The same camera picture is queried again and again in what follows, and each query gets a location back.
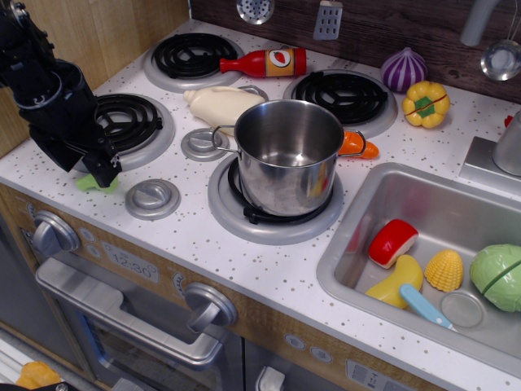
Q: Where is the yellow toy bell pepper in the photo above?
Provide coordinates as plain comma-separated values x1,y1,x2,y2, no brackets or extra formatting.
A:
401,81,450,129

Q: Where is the back left black burner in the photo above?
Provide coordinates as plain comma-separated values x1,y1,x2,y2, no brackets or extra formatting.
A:
143,33,243,94

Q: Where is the grey stovetop knob middle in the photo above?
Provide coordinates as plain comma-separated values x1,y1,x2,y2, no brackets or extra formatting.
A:
181,128,230,162

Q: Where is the grey toy faucet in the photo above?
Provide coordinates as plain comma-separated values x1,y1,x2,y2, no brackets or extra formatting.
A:
460,0,500,47

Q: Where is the orange object on floor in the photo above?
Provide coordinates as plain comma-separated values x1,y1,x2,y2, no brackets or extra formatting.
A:
15,362,61,390

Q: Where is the blue toy knife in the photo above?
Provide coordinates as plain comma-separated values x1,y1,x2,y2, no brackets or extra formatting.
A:
399,283,456,332

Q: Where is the back right black burner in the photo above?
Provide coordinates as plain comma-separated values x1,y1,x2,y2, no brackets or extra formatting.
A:
283,69,398,138

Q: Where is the front left black burner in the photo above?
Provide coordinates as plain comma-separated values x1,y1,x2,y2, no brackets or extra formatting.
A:
96,94,175,172

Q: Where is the silver sink basin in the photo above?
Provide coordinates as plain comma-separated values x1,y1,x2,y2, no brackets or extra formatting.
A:
317,163,520,376

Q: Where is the yellow toy corn piece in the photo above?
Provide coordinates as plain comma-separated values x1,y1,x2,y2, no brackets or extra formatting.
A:
424,249,464,292

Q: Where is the silver oven door handle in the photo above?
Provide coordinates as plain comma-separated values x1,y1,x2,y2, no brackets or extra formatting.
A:
36,258,222,370

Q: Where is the hanging silver skimmer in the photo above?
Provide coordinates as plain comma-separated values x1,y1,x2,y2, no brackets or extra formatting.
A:
236,0,275,25

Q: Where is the grey stovetop knob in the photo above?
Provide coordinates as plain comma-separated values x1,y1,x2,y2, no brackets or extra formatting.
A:
181,128,230,162
125,179,181,221

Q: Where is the green toy broccoli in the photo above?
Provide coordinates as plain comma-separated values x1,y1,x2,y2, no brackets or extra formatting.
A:
76,174,119,194

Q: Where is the stainless steel pot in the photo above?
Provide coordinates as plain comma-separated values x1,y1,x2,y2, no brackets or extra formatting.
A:
232,99,349,217

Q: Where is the left silver oven knob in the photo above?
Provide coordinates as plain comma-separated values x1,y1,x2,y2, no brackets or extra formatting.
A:
33,210,81,257

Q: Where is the black burner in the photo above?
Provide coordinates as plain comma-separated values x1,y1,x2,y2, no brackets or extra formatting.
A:
208,157,344,245
96,94,175,172
143,33,243,94
283,69,398,138

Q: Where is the front right black burner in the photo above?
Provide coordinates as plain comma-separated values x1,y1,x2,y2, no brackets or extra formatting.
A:
208,157,344,245

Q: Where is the silver oven knob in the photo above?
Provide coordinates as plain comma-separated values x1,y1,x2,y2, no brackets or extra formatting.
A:
185,283,238,333
33,210,81,257

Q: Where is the red toy ketchup bottle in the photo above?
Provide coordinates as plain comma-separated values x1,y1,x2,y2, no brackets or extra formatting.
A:
219,48,307,77

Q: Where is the hanging silver ladle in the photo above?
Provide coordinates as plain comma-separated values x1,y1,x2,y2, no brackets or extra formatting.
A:
480,1,520,81

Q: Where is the grey stovetop knob front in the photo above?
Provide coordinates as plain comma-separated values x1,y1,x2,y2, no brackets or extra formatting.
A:
125,179,181,221

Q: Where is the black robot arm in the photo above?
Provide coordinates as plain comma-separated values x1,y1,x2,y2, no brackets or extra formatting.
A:
1,1,121,188

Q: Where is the green toy cabbage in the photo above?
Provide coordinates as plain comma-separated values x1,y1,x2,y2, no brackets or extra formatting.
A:
470,244,520,312

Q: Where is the yellow toy banana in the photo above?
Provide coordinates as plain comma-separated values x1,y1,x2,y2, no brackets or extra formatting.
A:
366,255,423,309

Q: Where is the hanging grey spatula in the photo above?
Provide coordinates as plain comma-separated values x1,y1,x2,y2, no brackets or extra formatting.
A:
313,1,344,41

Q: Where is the red toy cheese wedge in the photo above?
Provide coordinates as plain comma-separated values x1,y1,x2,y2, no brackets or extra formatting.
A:
368,219,418,269

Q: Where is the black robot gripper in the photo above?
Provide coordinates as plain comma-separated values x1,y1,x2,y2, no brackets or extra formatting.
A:
15,59,121,188

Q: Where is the orange toy carrot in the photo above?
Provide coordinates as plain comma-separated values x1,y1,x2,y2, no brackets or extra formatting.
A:
339,131,379,159

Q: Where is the purple toy onion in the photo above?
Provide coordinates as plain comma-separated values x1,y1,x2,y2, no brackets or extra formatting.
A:
380,47,427,92

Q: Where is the right silver oven knob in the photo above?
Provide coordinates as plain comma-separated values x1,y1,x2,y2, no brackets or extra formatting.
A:
185,283,238,333

